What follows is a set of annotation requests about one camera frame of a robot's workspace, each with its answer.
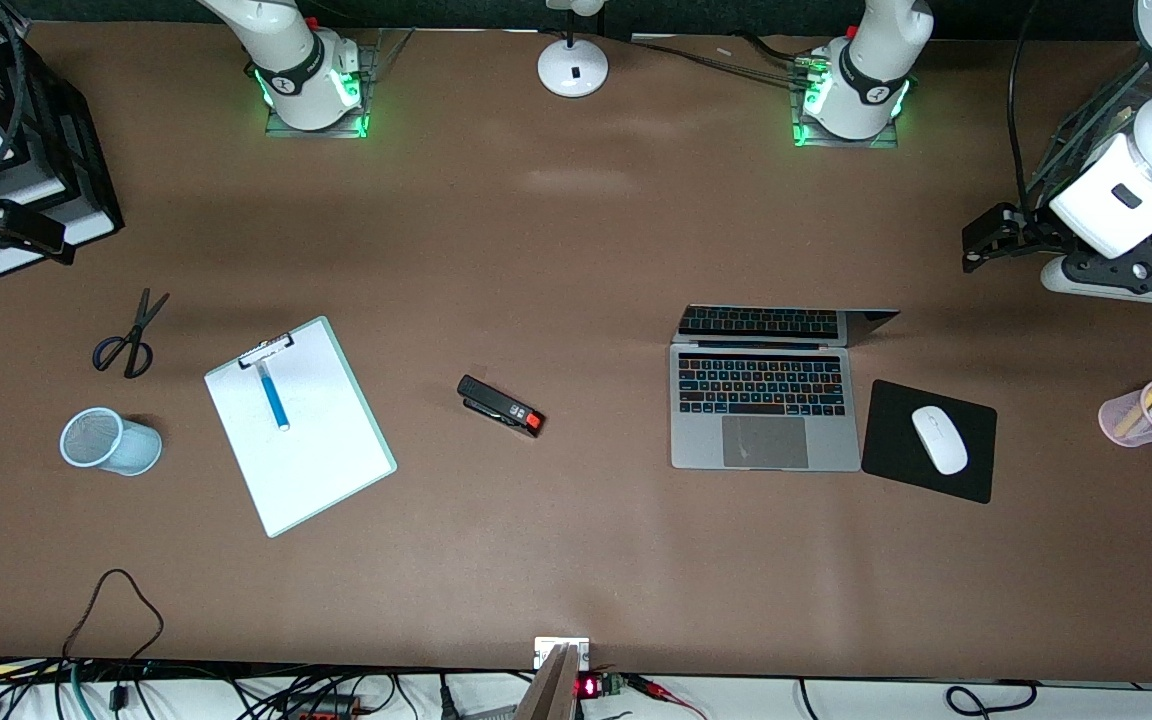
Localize black blue-handled scissors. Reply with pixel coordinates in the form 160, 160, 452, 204
92, 288, 171, 380

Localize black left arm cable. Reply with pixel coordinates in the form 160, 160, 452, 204
1007, 0, 1049, 213

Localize black orange power strip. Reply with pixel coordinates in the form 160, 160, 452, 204
276, 693, 367, 720

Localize yellow pencil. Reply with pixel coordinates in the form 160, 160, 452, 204
1114, 378, 1152, 438

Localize white round lamp stand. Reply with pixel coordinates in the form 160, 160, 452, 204
537, 0, 610, 99

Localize blue marker white cap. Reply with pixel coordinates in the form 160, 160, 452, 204
256, 360, 292, 433

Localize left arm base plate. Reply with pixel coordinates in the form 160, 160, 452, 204
791, 55, 903, 150

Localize black stacked paper tray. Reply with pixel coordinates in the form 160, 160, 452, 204
0, 0, 127, 279

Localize black cables to arm base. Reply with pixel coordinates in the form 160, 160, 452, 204
604, 30, 819, 85

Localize grey camera mount pole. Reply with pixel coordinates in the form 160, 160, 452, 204
514, 643, 582, 720

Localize silver laptop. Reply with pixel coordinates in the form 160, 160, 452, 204
669, 305, 902, 473

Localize mint green clipboard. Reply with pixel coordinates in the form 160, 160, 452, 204
203, 315, 398, 539

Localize white computer mouse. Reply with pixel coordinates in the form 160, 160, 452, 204
911, 405, 969, 476

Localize black stapler orange end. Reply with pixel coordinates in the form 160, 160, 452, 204
456, 374, 546, 439

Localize red wire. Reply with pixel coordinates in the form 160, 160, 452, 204
626, 673, 709, 720

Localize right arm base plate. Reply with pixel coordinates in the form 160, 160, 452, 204
264, 28, 415, 139

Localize white mount box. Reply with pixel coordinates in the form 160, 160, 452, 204
534, 637, 591, 671

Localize light blue mesh cup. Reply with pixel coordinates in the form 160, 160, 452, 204
59, 406, 163, 477

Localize black mouse pad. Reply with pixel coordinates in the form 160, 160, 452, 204
861, 378, 999, 505

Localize dark wire mesh tray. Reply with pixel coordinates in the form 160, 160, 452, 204
1026, 60, 1152, 263

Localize thin black looped cable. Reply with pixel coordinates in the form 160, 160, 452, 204
61, 568, 165, 669

